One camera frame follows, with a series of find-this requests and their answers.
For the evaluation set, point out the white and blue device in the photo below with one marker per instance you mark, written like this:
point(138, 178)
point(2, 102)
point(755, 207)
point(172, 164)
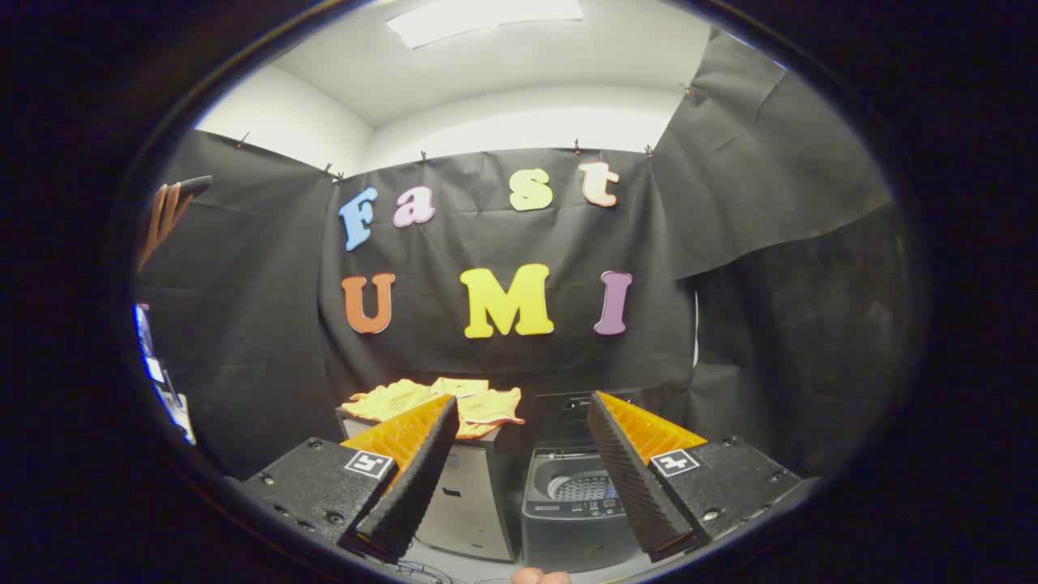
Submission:
point(166, 397)

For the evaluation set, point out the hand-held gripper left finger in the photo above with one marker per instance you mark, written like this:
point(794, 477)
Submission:
point(413, 487)

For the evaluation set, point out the dark grey washing machine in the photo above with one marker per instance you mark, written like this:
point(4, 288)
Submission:
point(568, 535)

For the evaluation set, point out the small grey cabinet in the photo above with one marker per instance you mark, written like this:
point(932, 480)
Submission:
point(474, 503)

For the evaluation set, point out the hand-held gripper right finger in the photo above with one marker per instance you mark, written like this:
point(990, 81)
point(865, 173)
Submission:
point(628, 487)

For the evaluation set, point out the orange and black object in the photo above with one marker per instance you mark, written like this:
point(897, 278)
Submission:
point(166, 212)

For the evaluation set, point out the yellow polo shirt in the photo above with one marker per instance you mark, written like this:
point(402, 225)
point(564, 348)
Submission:
point(389, 399)

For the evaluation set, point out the ceiling light panel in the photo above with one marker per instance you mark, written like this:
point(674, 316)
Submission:
point(478, 18)

